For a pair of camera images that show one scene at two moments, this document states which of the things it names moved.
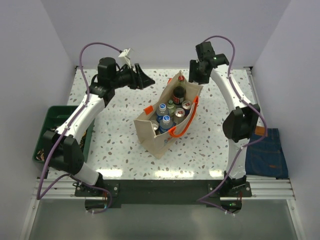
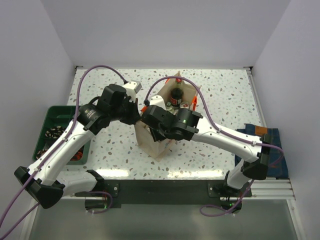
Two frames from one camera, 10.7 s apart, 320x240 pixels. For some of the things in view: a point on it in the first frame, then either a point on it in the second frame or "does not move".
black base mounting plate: [110, 195] does not move
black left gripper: [144, 80] → [135, 114]
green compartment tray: [55, 116] does not move
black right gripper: [192, 76] → [156, 136]
